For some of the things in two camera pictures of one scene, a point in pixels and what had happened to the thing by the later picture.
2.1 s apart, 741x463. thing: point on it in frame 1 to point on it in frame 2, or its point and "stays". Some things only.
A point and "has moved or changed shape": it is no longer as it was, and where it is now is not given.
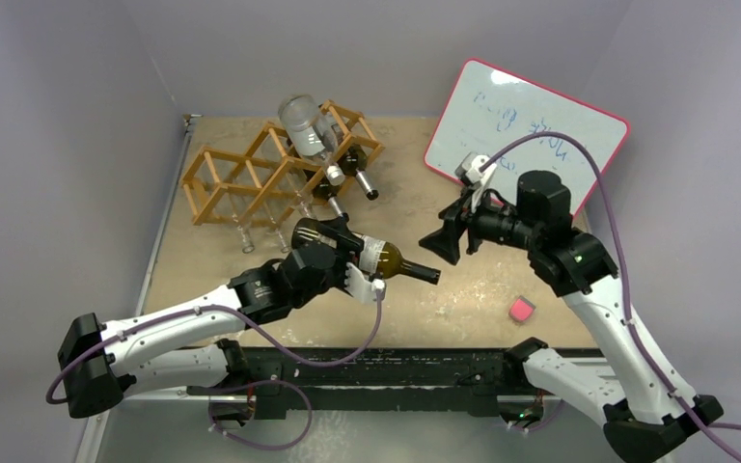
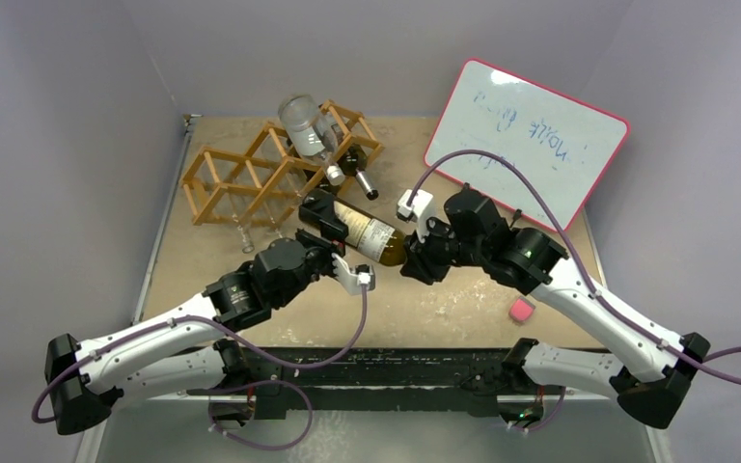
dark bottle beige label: (353, 160) stays
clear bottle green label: (310, 135) stays
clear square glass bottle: (292, 185) stays
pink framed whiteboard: (488, 108) stays
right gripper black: (464, 226) to (418, 254)
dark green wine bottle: (384, 259) has moved or changed shape
